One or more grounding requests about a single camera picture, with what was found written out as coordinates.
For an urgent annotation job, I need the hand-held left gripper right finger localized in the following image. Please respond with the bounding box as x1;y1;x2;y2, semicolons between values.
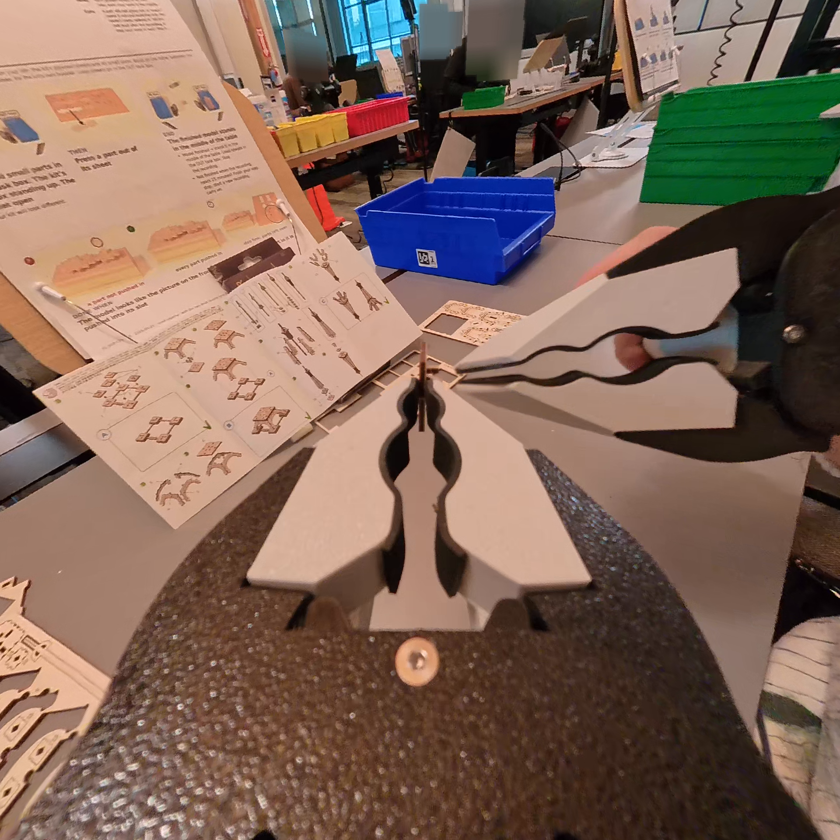
425;377;595;598

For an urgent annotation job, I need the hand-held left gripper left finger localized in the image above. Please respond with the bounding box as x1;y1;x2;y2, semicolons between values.
246;377;419;596

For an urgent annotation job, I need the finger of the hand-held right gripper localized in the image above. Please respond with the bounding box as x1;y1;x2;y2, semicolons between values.
458;357;742;437
455;248;742;377

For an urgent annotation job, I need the wooden square plate with pegs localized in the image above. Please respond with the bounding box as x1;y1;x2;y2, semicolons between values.
415;341;432;431

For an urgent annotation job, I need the grey desk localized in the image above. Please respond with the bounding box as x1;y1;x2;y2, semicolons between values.
0;151;811;736

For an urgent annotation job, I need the person's right hand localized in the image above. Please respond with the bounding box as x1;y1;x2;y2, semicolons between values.
576;226;678;373

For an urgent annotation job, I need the wooden laser-cut parts sheet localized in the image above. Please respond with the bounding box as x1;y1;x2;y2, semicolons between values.
0;577;111;782
419;301;526;349

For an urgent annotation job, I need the green plastic bin stack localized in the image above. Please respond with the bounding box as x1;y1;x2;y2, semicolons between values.
640;73;840;206

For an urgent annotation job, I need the blue plastic bin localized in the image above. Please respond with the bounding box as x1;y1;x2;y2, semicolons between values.
354;176;557;284

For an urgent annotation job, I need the folded assembly instruction booklet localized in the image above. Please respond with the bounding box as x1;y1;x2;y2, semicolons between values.
34;233;421;529

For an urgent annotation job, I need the small poster board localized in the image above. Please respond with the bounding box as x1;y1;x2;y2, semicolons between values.
613;0;681;112

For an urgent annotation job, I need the dark packaging card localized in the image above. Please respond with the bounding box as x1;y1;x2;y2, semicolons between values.
209;236;298;294

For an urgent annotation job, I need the orange traffic cone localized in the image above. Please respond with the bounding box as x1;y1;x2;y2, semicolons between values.
305;184;347;233

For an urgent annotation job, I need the white push pin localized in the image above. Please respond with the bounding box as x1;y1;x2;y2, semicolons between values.
276;199;305;255
35;281;140;345

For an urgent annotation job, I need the person's striped shirt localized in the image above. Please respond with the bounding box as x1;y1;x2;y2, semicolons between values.
755;617;840;840

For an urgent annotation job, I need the wooden poster backing board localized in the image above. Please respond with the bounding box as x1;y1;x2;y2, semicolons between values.
0;77;328;376

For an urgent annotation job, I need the row of yellow bins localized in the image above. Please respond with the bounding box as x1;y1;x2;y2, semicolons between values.
272;112;350;158

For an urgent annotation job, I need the large instruction poster sheet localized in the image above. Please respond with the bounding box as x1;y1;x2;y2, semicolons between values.
0;0;303;358

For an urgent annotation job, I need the wooden empty frame piece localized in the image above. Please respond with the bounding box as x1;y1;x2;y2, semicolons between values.
315;351;460;431

